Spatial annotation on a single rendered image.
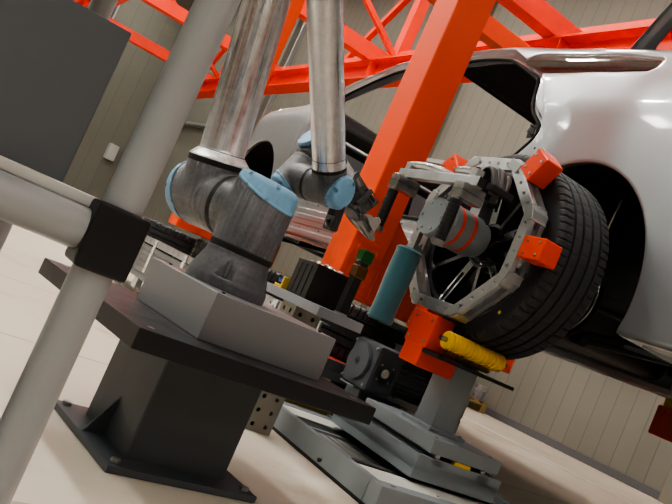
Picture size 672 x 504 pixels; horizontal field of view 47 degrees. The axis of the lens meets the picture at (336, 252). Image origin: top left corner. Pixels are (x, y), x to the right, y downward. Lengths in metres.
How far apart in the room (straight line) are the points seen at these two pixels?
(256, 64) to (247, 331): 0.64
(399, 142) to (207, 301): 1.53
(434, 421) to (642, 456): 6.15
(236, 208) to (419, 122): 1.40
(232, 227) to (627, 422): 7.34
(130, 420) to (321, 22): 0.97
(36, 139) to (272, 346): 1.18
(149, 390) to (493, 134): 9.95
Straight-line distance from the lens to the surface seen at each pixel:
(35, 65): 0.54
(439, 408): 2.59
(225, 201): 1.77
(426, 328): 2.50
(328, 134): 1.91
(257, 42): 1.88
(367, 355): 2.82
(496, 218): 2.64
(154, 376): 1.67
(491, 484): 2.63
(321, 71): 1.88
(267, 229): 1.73
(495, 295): 2.41
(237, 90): 1.87
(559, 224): 2.41
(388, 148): 2.97
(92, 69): 0.55
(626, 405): 8.82
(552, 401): 9.26
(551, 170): 2.47
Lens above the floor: 0.47
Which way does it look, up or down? 4 degrees up
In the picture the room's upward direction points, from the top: 24 degrees clockwise
